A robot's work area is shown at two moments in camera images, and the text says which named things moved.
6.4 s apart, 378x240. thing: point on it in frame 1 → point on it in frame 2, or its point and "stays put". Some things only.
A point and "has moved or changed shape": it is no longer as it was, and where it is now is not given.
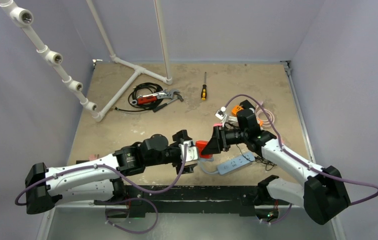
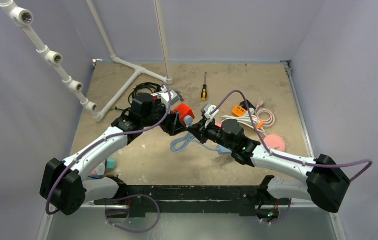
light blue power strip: (235, 164) has moved or changed shape
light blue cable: (204, 159) has moved or changed shape
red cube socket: (200, 145) → (184, 110)
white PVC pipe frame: (24, 18) stays put
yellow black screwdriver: (203, 94) stays put
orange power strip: (236, 108) stays put
